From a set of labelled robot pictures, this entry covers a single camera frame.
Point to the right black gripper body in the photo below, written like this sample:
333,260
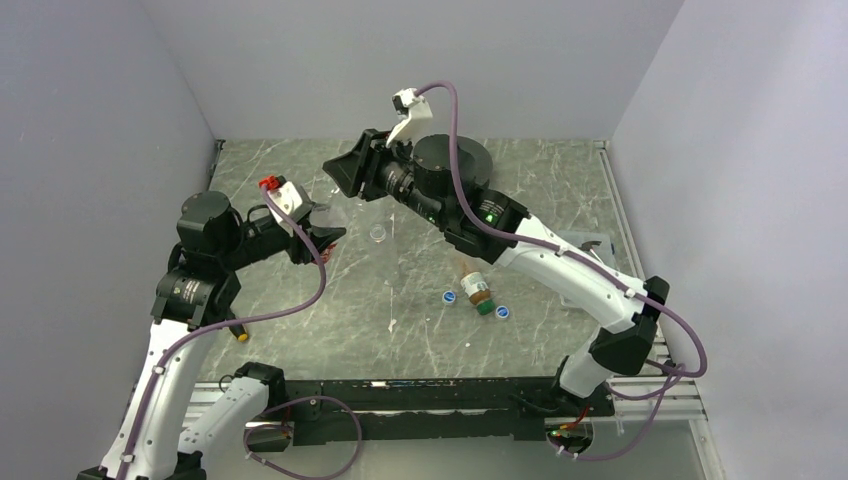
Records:
386,162

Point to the clear bottle red label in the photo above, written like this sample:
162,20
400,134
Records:
326,215

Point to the brown bottle green cap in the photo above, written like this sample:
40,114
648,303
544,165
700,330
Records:
473,284

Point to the blue Pocari Sweat cap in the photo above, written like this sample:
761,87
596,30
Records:
502,312

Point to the clear bottle white cap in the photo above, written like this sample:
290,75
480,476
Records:
378,234

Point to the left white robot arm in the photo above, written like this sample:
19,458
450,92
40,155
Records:
193,300

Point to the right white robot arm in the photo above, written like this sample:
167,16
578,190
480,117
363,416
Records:
502,232

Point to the black round disc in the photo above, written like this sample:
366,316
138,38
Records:
475,162

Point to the black yellow screwdriver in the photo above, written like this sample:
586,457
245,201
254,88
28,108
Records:
239,332

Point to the clear plastic tray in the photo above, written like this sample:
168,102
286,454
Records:
597,245

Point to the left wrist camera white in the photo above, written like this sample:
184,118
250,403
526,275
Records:
291,199

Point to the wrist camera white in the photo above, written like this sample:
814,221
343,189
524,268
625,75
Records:
414,116
291,199

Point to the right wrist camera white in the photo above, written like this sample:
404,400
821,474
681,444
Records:
414,116

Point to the black base frame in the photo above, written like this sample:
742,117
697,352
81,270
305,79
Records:
312,413

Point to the aluminium rail right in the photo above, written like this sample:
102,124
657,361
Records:
675,378

